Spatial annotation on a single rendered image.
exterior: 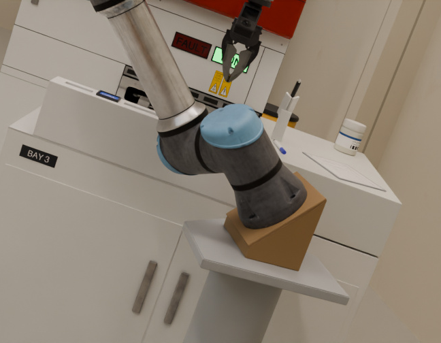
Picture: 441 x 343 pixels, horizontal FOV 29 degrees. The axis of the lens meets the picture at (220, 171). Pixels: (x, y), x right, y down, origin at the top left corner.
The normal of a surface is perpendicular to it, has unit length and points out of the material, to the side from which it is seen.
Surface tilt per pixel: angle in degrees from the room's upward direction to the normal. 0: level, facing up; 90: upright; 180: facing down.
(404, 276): 90
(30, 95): 90
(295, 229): 90
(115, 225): 90
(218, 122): 45
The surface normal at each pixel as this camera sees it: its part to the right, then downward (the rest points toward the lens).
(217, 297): -0.65, -0.07
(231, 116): -0.37, -0.81
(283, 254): 0.24, 0.30
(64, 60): -0.02, 0.22
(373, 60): -0.92, -0.27
